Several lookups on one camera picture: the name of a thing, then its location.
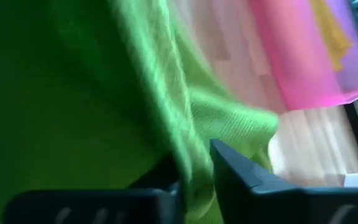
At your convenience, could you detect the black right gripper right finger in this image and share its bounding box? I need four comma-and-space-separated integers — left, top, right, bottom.
210, 139, 358, 224

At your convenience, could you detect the yellow microfiber towel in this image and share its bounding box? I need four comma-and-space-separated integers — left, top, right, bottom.
308, 0, 354, 73

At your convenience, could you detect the green microfiber towel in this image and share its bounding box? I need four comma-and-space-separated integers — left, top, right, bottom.
0, 0, 280, 224

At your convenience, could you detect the pink plastic tray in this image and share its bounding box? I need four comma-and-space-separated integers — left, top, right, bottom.
249, 0, 358, 112

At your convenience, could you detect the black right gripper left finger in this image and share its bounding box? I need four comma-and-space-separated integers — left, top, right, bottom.
3, 154, 186, 224

